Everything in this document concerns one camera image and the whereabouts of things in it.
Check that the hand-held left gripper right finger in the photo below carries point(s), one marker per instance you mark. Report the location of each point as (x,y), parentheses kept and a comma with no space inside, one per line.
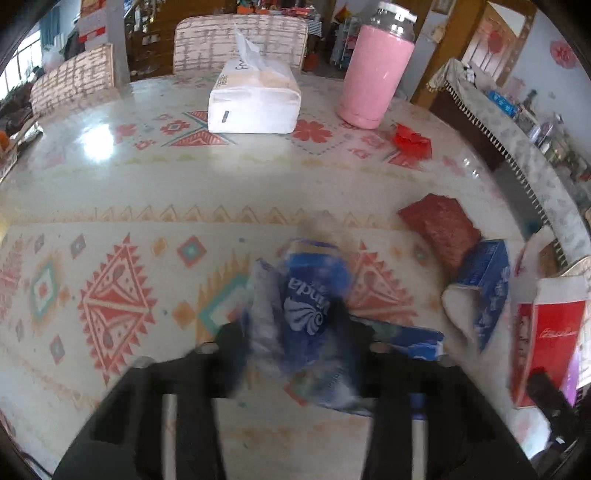
(358,350)

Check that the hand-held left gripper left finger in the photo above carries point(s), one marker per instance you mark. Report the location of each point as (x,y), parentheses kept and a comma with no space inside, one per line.
(231,355)

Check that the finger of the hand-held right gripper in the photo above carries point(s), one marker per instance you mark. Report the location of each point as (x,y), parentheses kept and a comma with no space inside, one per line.
(549,394)

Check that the purple plastic basket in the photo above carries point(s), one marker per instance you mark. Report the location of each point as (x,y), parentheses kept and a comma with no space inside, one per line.
(579,374)

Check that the blue carton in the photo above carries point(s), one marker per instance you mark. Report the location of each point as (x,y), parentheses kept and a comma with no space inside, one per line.
(406,339)

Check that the red and white carton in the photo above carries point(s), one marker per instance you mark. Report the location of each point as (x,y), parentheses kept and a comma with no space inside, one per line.
(549,332)

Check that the blue plastic wrapper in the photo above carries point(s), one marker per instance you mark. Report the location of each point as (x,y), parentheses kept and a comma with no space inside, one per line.
(304,304)

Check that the long blue box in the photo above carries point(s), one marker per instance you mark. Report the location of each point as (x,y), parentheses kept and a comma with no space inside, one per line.
(491,277)

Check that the plastic-wrapped packet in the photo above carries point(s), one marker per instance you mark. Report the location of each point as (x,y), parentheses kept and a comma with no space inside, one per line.
(438,226)

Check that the red plastic item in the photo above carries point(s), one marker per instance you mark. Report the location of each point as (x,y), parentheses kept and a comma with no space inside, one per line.
(411,143)

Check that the cluttered side cabinet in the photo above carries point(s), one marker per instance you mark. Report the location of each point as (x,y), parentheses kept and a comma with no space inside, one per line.
(531,161)

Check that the white tissue pack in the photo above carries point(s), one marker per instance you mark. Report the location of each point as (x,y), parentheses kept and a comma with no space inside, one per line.
(254,101)

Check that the pink thermos bottle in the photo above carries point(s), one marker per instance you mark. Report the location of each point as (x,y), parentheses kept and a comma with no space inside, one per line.
(374,69)

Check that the blue pack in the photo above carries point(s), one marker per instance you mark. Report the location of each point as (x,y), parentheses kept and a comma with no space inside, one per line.
(504,102)

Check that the white storage rack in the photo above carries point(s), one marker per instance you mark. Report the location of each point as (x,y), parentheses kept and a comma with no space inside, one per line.
(344,44)

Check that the patterned chair back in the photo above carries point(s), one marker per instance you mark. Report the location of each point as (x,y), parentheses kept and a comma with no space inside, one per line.
(207,46)

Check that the patterned chair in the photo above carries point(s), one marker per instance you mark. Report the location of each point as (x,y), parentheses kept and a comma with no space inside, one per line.
(69,78)
(207,46)

